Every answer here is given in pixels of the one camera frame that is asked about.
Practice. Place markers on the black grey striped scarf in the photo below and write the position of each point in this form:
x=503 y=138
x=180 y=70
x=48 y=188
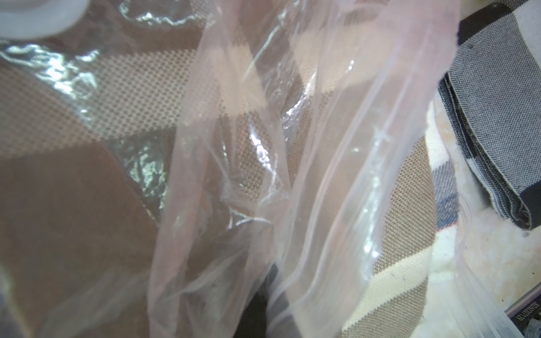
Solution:
x=492 y=96

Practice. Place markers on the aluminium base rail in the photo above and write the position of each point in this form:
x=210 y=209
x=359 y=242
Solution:
x=525 y=313

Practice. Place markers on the clear plastic vacuum bag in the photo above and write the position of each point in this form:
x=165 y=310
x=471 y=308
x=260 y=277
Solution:
x=220 y=168

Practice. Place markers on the white grey plaid scarf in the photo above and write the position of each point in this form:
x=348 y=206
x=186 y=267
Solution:
x=446 y=196

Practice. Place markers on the brown beige plaid scarf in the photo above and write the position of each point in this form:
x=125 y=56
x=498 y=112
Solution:
x=87 y=132

